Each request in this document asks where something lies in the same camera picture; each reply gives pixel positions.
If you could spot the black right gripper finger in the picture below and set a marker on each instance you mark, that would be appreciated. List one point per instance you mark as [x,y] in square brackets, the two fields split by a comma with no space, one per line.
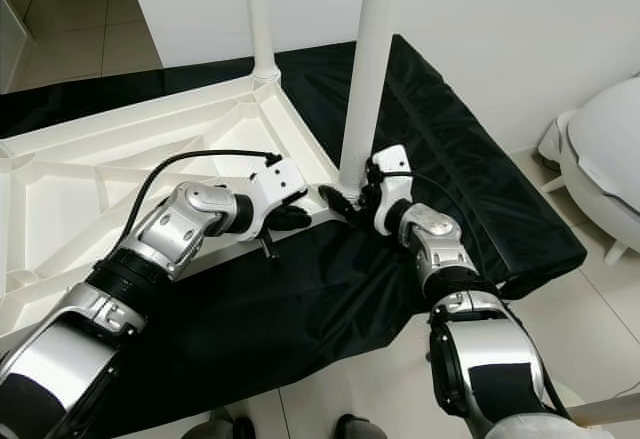
[338,203]

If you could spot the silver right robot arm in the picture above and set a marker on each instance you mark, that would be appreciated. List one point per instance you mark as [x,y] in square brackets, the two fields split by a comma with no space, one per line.
[445,244]

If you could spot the black table cloth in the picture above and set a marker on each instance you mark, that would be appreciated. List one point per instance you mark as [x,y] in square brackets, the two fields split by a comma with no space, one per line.
[490,189]

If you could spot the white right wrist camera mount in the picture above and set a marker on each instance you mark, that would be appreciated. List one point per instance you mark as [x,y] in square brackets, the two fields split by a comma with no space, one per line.
[395,164]

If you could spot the white plastic children table top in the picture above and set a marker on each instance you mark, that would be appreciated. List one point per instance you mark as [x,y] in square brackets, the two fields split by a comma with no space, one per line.
[80,189]

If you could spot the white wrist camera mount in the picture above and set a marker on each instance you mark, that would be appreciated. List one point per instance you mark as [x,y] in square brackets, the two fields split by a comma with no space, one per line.
[280,184]
[395,164]

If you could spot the white round bar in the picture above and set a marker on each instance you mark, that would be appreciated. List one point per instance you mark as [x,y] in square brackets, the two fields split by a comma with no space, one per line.
[605,411]

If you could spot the white plastic chair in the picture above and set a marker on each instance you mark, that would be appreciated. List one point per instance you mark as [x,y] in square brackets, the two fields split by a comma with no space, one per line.
[605,159]

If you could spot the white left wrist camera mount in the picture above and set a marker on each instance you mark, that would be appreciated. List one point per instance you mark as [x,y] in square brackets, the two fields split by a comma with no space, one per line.
[280,184]

